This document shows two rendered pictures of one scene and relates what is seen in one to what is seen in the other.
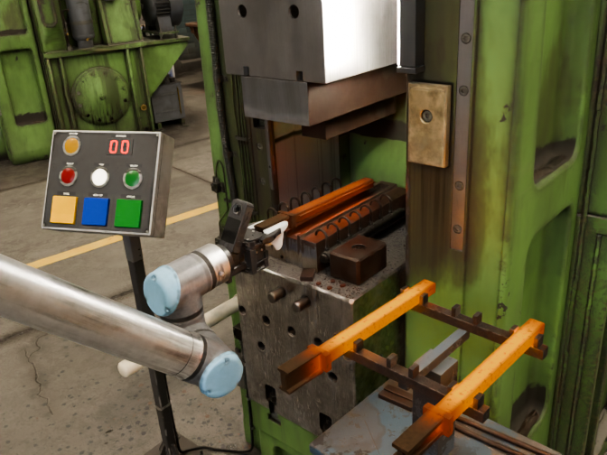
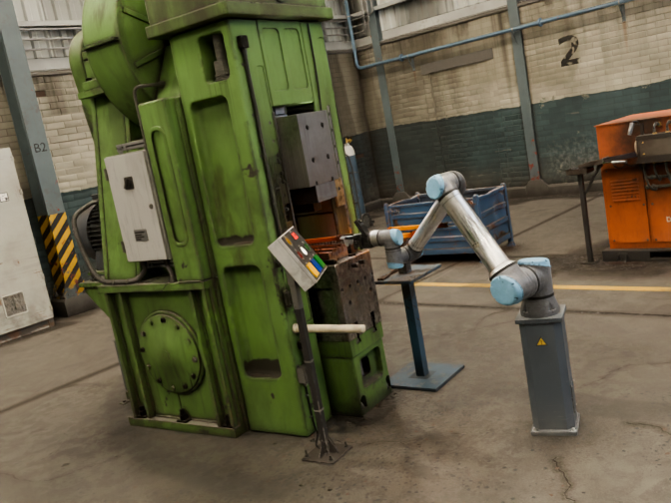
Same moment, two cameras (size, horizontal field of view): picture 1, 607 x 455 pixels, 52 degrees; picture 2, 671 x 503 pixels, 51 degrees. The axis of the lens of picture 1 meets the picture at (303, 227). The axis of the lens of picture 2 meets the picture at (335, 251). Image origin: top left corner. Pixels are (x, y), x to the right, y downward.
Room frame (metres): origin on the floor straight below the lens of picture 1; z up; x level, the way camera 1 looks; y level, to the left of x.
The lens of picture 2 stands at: (1.92, 4.02, 1.66)
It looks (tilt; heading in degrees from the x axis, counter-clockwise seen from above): 10 degrees down; 262
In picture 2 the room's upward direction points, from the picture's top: 11 degrees counter-clockwise
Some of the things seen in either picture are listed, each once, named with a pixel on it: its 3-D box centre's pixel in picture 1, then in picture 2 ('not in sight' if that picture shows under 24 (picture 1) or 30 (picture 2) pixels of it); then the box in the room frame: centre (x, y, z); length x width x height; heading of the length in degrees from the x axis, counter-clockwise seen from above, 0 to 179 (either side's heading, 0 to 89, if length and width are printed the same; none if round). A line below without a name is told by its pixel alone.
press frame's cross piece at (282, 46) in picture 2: not in sight; (257, 70); (1.62, -0.23, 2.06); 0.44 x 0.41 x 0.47; 138
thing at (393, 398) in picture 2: not in sight; (373, 407); (1.35, 0.08, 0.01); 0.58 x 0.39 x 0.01; 48
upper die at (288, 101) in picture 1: (332, 83); (297, 195); (1.54, -0.09, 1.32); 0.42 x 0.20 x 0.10; 138
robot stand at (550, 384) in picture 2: not in sight; (548, 369); (0.56, 0.83, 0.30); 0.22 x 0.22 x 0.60; 58
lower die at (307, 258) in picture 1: (337, 218); (309, 254); (1.54, -0.09, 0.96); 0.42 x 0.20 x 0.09; 138
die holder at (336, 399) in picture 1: (359, 308); (321, 294); (1.51, -0.14, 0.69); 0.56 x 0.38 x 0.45; 138
